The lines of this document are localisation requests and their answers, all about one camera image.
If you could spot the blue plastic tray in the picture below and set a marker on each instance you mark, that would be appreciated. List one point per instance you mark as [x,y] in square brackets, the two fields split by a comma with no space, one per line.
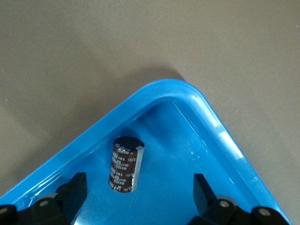
[178,164]

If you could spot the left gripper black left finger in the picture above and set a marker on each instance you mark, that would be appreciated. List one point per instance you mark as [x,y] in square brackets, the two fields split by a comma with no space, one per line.
[70,194]

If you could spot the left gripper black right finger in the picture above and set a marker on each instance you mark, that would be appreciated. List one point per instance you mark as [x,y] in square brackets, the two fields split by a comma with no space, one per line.
[204,197]

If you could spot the brown table cover mat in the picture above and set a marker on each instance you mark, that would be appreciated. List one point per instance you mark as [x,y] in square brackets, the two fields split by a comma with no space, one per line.
[93,47]

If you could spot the dark brown cylindrical capacitor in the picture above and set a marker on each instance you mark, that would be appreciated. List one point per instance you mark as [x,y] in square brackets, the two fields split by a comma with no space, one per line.
[124,164]

